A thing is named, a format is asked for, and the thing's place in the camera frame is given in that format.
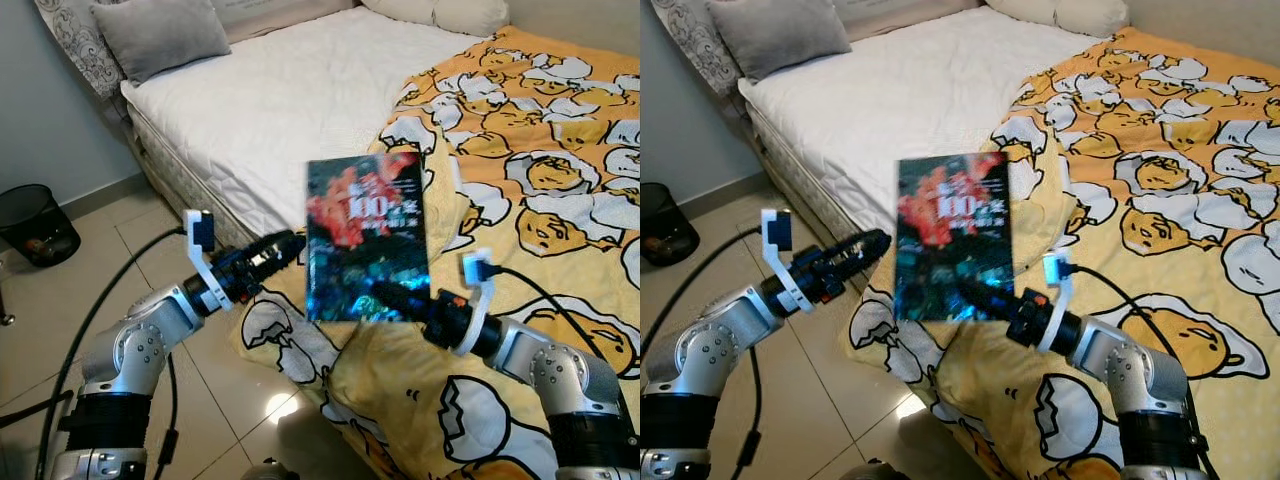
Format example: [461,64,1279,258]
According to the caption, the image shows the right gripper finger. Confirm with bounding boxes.
[372,284,429,317]
[956,280,1013,316]

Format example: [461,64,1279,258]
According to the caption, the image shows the dark book red cover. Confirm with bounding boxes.
[303,152,431,323]
[893,152,1016,323]

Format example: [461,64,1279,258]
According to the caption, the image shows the grey plush pillow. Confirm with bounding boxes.
[705,0,853,83]
[90,0,233,86]

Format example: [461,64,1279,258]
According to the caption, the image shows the white quilted mattress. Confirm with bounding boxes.
[120,5,491,266]
[738,5,1111,271]

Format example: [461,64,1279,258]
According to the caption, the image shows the black mesh waste bin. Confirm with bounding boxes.
[640,183,701,268]
[0,183,83,269]

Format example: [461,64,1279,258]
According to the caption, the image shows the yellow cartoon egg blanket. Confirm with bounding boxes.
[240,25,641,480]
[848,25,1280,480]

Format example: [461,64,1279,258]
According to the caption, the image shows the small beige pillow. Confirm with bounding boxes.
[432,0,511,38]
[1055,0,1131,39]

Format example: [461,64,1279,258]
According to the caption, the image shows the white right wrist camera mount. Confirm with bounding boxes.
[1038,250,1076,353]
[458,248,498,356]

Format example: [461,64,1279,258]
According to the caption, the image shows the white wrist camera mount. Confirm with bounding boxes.
[760,207,806,313]
[458,248,498,356]
[185,210,226,311]
[1038,250,1076,353]

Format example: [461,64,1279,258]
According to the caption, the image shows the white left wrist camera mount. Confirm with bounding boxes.
[760,207,806,313]
[185,210,226,311]

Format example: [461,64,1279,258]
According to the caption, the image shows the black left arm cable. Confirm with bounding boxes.
[640,228,766,480]
[35,228,191,480]

